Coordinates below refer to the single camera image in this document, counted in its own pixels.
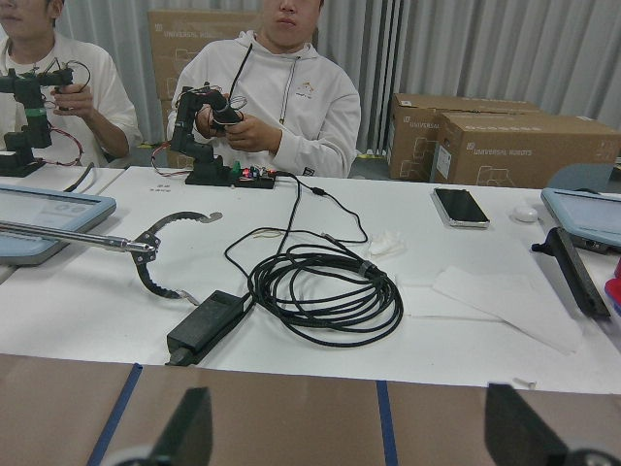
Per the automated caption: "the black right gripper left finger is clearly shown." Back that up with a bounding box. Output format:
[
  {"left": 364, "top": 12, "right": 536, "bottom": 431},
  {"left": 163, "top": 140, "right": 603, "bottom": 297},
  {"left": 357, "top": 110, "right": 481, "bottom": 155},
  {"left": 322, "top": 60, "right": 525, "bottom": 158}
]
[{"left": 106, "top": 387, "right": 212, "bottom": 465}]

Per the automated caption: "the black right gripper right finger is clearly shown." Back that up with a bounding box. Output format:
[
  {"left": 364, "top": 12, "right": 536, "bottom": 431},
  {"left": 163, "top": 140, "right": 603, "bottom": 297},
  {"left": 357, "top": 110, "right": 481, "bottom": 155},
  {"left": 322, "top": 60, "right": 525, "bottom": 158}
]
[{"left": 484, "top": 383, "right": 620, "bottom": 465}]

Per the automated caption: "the second small black robot arm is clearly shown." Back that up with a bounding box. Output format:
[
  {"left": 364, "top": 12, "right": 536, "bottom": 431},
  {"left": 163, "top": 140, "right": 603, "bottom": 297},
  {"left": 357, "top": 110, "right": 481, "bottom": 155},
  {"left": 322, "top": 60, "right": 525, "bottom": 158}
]
[{"left": 1, "top": 66, "right": 73, "bottom": 178}]

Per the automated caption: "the black power adapter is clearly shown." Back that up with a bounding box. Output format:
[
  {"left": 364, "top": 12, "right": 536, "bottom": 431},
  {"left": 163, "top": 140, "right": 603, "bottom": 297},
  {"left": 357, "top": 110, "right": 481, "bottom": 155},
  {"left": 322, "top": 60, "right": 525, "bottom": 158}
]
[{"left": 167, "top": 290, "right": 250, "bottom": 366}]

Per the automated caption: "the reacher grabber tool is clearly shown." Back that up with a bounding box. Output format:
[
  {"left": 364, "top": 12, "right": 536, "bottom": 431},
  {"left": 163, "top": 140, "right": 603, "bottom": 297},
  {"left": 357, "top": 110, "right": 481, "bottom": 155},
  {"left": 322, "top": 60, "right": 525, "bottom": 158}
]
[{"left": 0, "top": 210, "right": 223, "bottom": 305}]

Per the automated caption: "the black bar tool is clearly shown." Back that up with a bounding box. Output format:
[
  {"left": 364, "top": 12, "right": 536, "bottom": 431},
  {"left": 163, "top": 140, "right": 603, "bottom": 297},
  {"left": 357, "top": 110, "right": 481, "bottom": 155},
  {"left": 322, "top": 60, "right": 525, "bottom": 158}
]
[{"left": 531, "top": 227, "right": 611, "bottom": 320}]

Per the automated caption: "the white earbuds case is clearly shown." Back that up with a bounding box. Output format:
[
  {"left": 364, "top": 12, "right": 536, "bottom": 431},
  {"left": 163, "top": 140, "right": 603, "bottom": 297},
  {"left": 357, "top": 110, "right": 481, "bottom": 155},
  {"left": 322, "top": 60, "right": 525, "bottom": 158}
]
[{"left": 511, "top": 206, "right": 539, "bottom": 223}]

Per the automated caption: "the crumpled white tissue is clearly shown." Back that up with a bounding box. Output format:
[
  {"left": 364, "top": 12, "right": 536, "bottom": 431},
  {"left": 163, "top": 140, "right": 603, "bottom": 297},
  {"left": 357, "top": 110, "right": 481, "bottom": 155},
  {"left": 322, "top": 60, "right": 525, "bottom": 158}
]
[{"left": 368, "top": 230, "right": 406, "bottom": 257}]

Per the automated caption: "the black smartphone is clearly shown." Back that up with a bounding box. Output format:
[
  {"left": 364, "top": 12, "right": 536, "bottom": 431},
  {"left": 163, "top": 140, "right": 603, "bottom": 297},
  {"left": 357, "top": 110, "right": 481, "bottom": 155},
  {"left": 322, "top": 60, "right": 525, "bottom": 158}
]
[{"left": 432, "top": 187, "right": 490, "bottom": 229}]

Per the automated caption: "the cardboard box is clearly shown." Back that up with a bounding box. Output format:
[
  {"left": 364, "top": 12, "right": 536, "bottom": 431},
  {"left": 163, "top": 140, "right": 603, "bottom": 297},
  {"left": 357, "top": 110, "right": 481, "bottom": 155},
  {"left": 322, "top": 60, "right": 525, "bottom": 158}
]
[
  {"left": 433, "top": 113, "right": 620, "bottom": 191},
  {"left": 386, "top": 93, "right": 540, "bottom": 182}
]

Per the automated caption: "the blue teach pendant tablet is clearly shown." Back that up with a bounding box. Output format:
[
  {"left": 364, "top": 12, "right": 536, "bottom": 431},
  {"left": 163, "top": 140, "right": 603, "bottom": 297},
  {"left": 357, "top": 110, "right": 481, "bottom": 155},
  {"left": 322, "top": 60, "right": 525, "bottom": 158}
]
[{"left": 1, "top": 184, "right": 116, "bottom": 266}]

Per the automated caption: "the person in white t-shirt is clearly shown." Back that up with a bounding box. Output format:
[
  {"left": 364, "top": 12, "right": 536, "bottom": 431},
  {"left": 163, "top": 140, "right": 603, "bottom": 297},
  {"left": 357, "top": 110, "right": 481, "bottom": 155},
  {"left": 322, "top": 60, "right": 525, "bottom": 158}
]
[{"left": 1, "top": 1, "right": 143, "bottom": 167}]

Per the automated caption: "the man in white hoodie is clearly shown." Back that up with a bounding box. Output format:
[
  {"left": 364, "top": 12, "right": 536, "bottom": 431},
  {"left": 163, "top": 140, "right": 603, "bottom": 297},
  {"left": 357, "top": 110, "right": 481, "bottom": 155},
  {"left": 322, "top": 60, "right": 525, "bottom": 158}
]
[{"left": 177, "top": 1, "right": 361, "bottom": 178}]

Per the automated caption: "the coiled black cable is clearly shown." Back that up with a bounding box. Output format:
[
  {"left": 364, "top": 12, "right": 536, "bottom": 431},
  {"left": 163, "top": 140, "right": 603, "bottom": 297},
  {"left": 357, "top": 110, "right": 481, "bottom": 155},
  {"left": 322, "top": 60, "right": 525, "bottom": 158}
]
[{"left": 223, "top": 171, "right": 405, "bottom": 349}]

